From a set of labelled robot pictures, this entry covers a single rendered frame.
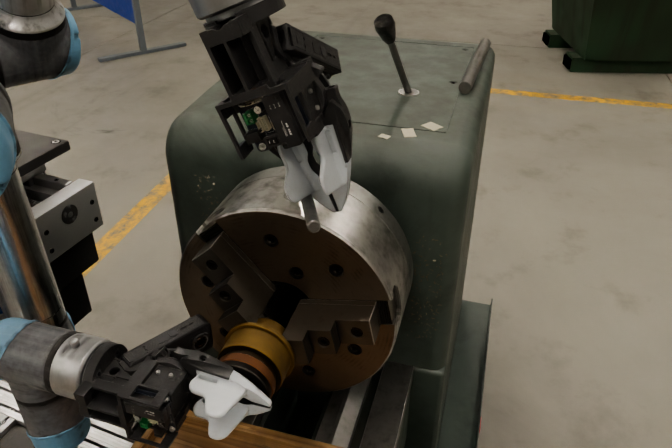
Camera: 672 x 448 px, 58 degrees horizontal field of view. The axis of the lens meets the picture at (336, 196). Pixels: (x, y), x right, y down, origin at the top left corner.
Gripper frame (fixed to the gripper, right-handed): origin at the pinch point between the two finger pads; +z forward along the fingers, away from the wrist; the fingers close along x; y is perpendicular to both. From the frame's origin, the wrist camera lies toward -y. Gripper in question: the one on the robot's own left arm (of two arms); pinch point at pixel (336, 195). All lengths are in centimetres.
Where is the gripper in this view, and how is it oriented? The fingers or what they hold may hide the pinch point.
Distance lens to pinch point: 60.1
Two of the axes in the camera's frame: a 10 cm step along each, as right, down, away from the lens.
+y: -2.7, 4.9, -8.3
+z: 3.7, 8.5, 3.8
